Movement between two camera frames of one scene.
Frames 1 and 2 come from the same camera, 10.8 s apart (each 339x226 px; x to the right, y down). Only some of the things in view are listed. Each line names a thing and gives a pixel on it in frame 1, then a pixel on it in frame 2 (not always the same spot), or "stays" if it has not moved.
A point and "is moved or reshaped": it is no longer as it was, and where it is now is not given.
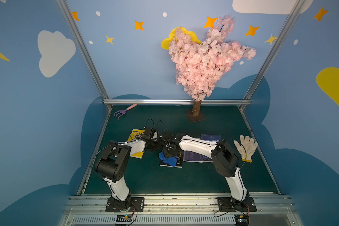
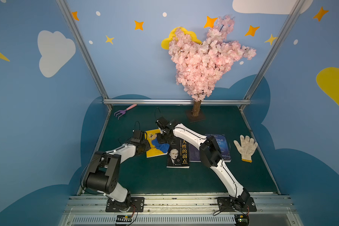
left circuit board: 124,219 stays
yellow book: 136,134 is moved or reshaped
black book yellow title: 179,163 is moved or reshaped
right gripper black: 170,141 -> 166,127
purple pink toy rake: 124,111 stays
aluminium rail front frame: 276,210 stays
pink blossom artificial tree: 198,66 stays
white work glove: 247,148 stays
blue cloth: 171,161 is moved or reshaped
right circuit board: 242,220 stays
